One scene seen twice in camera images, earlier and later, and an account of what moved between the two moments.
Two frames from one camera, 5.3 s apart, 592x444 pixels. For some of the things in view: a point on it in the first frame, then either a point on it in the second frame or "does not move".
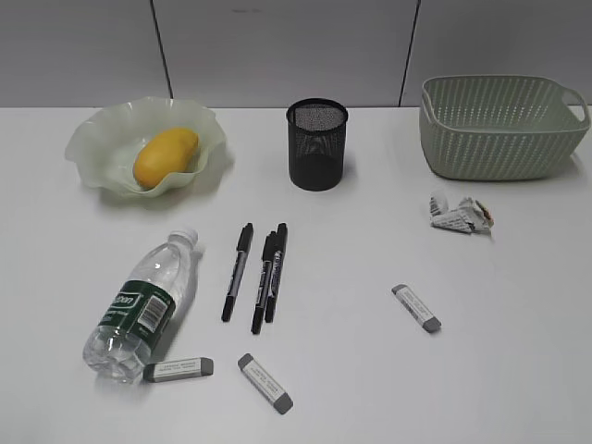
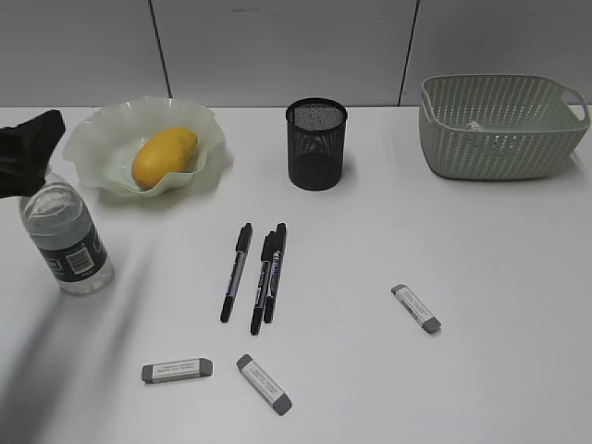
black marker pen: (268, 244) does not move
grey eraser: (177, 369) does not move
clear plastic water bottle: (122, 342) → (67, 237)
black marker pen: (243, 250) does not move
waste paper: (470, 215) → (474, 126)
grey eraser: (415, 307) does not move
